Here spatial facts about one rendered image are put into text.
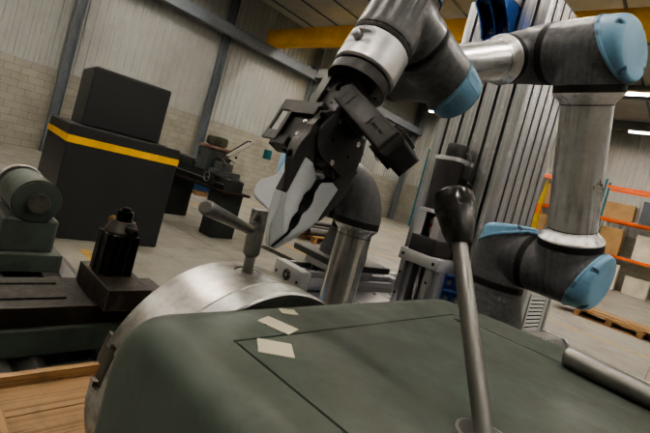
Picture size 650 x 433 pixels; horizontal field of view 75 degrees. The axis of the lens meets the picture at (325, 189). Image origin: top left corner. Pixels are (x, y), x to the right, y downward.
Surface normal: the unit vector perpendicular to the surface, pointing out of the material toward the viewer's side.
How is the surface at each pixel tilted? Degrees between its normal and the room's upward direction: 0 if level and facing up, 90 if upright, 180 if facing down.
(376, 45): 74
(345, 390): 0
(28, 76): 90
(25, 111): 90
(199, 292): 31
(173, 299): 40
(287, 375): 0
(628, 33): 83
